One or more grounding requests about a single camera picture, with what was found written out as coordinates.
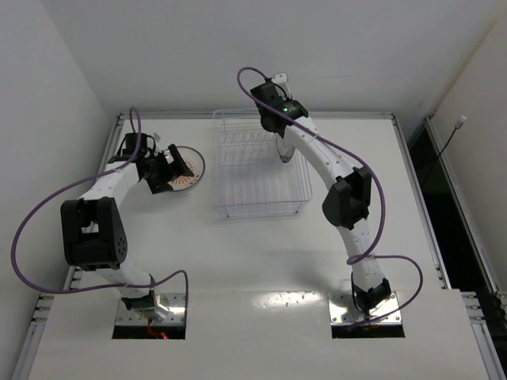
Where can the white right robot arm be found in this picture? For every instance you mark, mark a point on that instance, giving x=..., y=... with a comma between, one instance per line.
x=349, y=186

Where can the white plate with cloud motif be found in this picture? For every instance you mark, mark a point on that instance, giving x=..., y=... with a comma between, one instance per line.
x=285, y=149

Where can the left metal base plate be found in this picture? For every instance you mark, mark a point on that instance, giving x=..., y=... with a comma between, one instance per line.
x=162, y=309

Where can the white wire dish rack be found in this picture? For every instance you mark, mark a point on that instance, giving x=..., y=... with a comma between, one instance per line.
x=252, y=181

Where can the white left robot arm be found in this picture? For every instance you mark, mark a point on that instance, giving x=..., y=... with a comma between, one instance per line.
x=94, y=238

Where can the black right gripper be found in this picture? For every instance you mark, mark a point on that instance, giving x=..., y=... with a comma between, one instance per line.
x=280, y=129

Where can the metal base plate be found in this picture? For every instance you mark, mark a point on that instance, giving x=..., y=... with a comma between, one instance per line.
x=344, y=312
x=162, y=309

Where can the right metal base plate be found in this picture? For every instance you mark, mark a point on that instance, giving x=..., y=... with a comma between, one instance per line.
x=344, y=312

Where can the aluminium table frame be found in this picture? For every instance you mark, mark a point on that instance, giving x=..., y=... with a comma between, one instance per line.
x=258, y=287

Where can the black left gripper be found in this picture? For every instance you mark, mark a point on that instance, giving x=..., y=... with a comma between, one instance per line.
x=167, y=170

